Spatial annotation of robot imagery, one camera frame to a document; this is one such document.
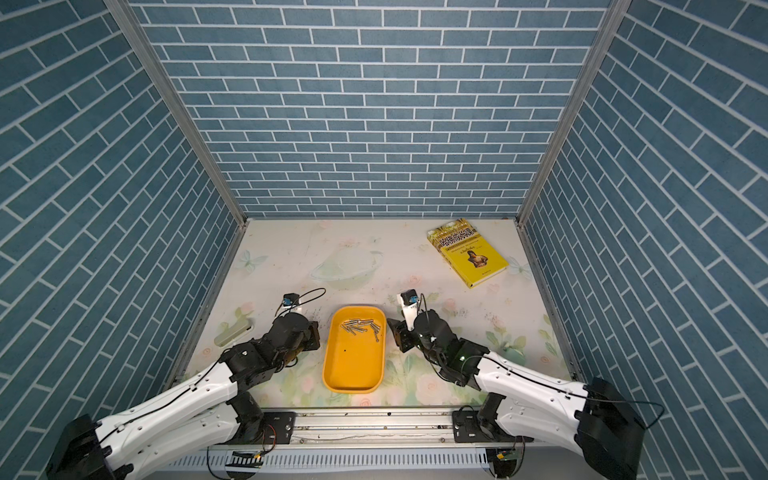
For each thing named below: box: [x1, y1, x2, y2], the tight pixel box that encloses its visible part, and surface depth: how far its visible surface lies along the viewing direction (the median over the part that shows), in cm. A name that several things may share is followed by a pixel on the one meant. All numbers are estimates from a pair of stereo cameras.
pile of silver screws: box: [340, 319, 381, 343], surface depth 93 cm
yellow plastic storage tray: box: [322, 305, 387, 394], surface depth 87 cm
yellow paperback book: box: [427, 218, 509, 289], surface depth 110 cm
